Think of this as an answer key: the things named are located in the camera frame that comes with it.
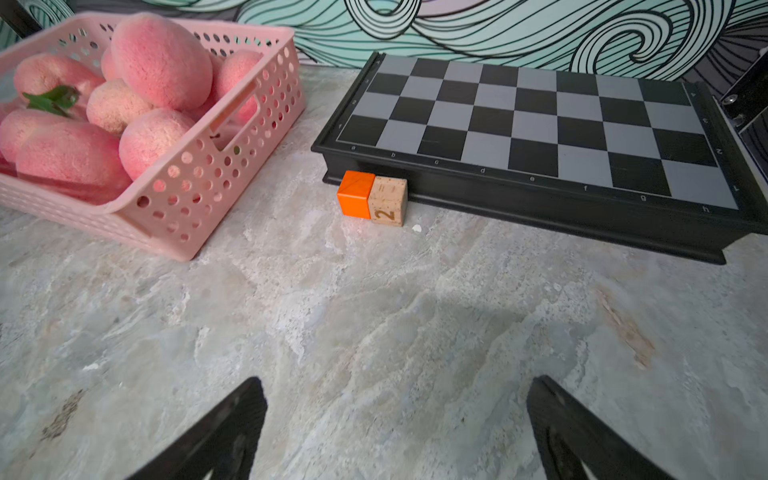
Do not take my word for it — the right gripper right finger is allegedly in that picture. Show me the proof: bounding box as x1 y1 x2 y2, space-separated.
526 375 672 480

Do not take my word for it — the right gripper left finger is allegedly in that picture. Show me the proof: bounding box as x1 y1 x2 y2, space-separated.
130 376 268 479

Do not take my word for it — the peach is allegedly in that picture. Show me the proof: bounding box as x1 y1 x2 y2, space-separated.
13 53 105 107
101 47 120 81
1 109 68 164
15 122 132 204
212 50 263 125
119 108 195 180
86 79 155 136

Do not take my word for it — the peach basket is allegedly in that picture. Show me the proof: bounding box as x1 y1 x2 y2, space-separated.
111 12 213 110

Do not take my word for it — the peach front bottom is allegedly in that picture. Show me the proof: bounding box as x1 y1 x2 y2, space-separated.
1 109 68 164

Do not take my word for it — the pink plastic basket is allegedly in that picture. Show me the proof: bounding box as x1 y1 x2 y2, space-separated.
1 18 306 261

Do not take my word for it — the orange block on table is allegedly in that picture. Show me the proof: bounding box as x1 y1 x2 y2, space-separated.
337 170 376 220

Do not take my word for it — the black grey chessboard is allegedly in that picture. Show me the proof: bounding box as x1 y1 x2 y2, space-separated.
312 53 767 264

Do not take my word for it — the wooden number block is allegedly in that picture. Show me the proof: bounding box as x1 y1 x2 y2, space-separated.
368 176 408 227

